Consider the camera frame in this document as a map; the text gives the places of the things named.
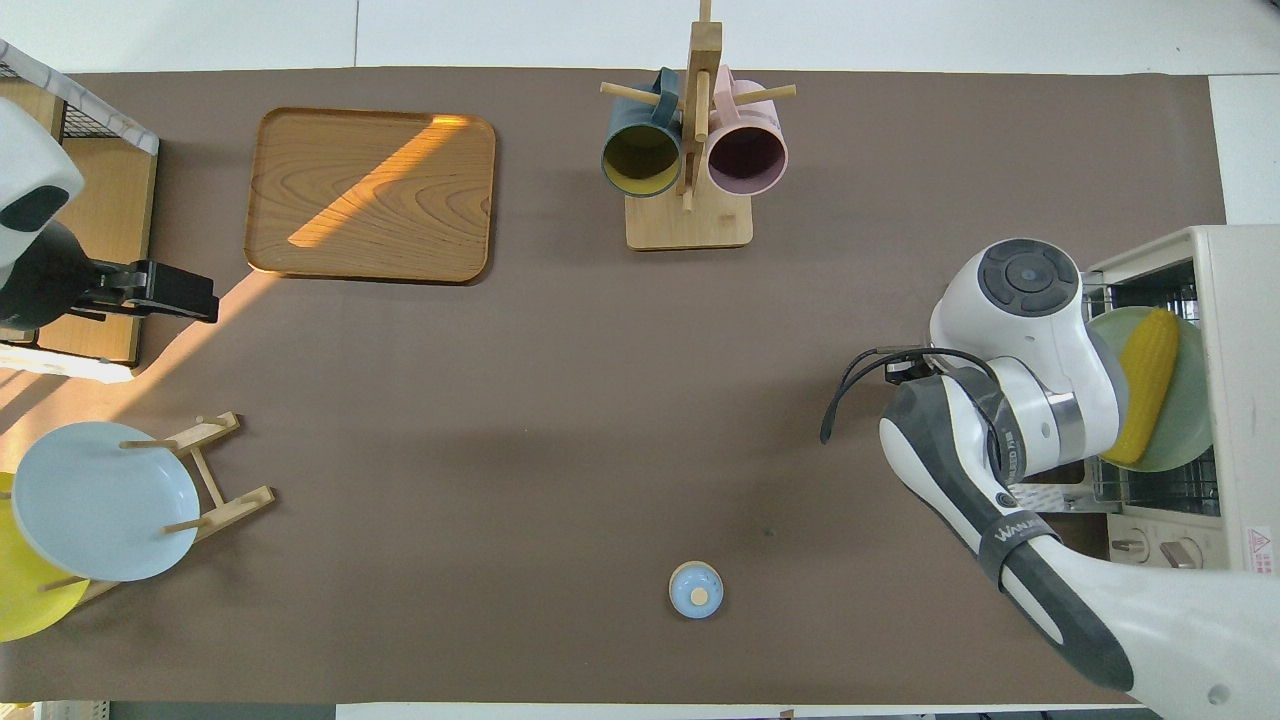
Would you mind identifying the wire basket wooden shelf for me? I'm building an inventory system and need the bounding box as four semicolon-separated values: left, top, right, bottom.
0;40;161;381

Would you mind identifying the yellow plate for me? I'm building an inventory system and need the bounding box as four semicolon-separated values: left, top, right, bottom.
0;472;91;643

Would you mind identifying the pink mug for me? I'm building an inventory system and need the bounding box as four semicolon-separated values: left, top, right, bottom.
706;66;790;197

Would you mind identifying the wooden plate rack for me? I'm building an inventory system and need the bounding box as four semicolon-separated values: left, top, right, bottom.
40;411;277;606

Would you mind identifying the mint green plate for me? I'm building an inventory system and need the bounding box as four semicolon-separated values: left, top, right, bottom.
1088;305;1214;473

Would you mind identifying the wooden mug rack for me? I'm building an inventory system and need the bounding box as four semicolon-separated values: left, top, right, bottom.
600;0;797;251

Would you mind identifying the light blue plate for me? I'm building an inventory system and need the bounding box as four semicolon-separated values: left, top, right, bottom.
12;421;201;583

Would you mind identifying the brown table mat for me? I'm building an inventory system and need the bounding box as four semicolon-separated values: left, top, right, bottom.
0;68;1273;706

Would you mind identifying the white toaster oven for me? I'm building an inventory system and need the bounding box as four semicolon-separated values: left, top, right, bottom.
1020;225;1280;576

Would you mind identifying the dark blue mug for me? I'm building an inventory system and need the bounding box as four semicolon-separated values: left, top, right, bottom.
600;68;685;199

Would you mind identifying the yellow corn cob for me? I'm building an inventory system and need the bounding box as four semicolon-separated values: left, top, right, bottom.
1100;308;1181;467

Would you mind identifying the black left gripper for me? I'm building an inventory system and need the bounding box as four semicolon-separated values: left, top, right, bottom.
0;220;220;331

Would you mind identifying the brown wooden tray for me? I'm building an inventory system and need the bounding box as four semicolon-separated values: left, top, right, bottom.
244;107;498;285

